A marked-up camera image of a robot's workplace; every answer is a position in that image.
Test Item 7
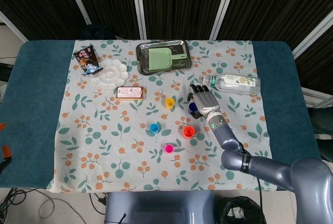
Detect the black plastic bag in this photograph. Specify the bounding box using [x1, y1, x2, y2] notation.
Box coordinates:
[217, 195, 267, 224]

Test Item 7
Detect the clear plastic water bottle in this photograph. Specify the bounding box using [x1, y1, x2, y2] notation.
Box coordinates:
[199, 74, 262, 95]

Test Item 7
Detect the white partition post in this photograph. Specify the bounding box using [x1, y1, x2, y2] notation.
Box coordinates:
[62, 0, 92, 25]
[131, 0, 147, 40]
[210, 0, 239, 41]
[291, 13, 333, 60]
[0, 10, 29, 42]

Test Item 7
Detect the white flower paint palette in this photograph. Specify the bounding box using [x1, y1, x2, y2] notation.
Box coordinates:
[91, 59, 129, 90]

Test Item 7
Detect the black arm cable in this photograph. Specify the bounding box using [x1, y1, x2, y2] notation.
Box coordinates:
[256, 176, 263, 200]

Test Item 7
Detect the teal table cover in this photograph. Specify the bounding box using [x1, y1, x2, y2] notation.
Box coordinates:
[0, 39, 326, 191]

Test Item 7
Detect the red yellow card box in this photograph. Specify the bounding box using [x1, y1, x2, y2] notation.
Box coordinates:
[115, 86, 145, 102]

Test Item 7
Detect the green plastic scoop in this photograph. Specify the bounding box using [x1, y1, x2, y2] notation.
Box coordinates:
[148, 47, 187, 72]

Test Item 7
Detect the floral fruit print tablecloth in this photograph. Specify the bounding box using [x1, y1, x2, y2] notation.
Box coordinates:
[46, 39, 277, 194]

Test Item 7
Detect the grey metal shelf frame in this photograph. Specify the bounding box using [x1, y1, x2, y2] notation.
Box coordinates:
[301, 86, 333, 109]

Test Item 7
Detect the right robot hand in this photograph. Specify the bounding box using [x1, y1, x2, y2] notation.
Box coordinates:
[187, 84, 222, 120]

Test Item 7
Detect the stainless steel tray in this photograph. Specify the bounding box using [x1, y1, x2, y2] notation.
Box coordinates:
[135, 39, 193, 75]

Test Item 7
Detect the grey blue robot torso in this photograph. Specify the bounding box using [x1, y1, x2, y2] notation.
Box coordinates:
[104, 191, 216, 224]

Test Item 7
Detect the orange plastic cup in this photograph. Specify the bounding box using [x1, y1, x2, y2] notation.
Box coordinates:
[183, 126, 196, 139]

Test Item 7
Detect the black floor cable bundle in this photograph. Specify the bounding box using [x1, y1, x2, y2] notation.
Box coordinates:
[0, 187, 27, 221]

